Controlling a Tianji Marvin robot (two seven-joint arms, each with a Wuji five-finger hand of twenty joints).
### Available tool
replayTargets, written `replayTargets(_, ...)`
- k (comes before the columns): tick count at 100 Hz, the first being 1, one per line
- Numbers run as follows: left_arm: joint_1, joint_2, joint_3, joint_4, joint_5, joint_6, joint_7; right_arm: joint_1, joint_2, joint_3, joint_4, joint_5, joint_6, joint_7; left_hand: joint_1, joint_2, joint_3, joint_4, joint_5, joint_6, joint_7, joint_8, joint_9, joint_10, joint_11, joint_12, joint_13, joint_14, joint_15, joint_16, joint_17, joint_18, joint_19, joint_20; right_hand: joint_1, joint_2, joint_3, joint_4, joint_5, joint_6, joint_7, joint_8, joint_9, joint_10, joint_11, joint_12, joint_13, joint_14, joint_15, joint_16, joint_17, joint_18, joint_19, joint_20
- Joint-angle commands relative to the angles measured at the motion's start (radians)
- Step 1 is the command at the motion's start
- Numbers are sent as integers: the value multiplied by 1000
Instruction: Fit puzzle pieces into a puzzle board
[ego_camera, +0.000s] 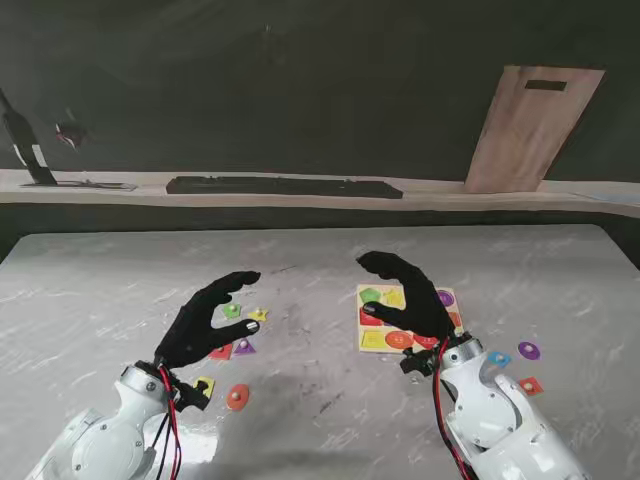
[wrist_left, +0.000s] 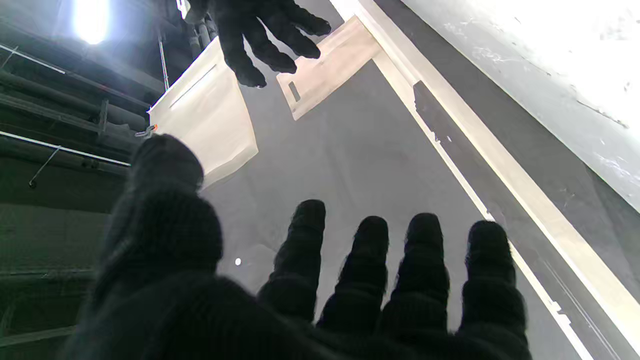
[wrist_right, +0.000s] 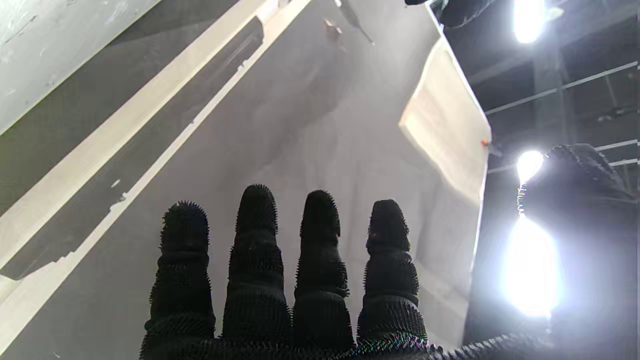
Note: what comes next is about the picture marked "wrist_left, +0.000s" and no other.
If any wooden cutting board with slot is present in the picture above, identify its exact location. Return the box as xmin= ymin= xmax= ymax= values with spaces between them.
xmin=276 ymin=15 xmax=383 ymax=121

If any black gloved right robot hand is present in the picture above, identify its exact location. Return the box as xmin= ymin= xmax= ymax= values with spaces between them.
xmin=209 ymin=0 xmax=332 ymax=89

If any cream flat panel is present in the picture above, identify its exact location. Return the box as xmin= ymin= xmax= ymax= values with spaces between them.
xmin=148 ymin=37 xmax=259 ymax=188

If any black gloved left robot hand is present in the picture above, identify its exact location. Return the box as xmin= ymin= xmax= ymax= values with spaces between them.
xmin=60 ymin=134 xmax=533 ymax=360

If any bright ceiling light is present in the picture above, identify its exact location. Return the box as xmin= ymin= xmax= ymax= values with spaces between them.
xmin=72 ymin=0 xmax=111 ymax=46

